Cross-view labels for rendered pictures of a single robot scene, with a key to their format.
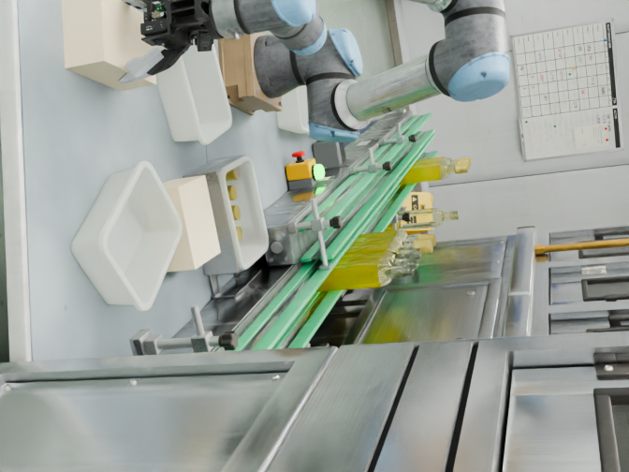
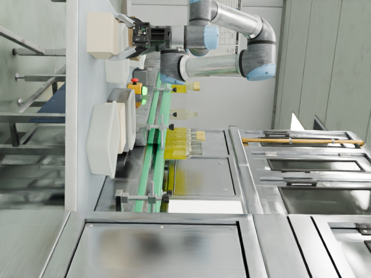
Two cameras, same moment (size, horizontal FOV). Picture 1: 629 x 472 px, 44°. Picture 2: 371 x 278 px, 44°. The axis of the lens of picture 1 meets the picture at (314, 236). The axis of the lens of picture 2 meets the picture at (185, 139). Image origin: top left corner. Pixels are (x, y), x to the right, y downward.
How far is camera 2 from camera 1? 0.62 m
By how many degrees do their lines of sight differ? 20
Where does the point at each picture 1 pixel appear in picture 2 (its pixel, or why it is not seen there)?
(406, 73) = (223, 62)
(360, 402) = (284, 243)
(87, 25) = (102, 31)
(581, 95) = (221, 36)
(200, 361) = (191, 217)
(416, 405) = (308, 246)
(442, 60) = (246, 61)
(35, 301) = (78, 176)
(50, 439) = (146, 256)
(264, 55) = not seen: hidden behind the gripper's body
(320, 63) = not seen: hidden behind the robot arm
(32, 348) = (77, 201)
